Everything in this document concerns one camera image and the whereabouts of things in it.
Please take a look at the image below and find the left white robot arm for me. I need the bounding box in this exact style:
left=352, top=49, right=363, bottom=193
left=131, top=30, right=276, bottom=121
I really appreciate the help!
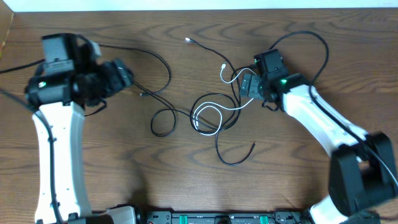
left=25, top=59, right=135, bottom=223

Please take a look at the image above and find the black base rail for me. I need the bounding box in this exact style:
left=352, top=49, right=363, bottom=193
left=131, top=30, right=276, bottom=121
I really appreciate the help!
left=137, top=210, right=313, bottom=224

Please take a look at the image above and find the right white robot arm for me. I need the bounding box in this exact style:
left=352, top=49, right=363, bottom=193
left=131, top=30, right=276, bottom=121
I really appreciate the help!
left=240, top=73, right=397, bottom=223

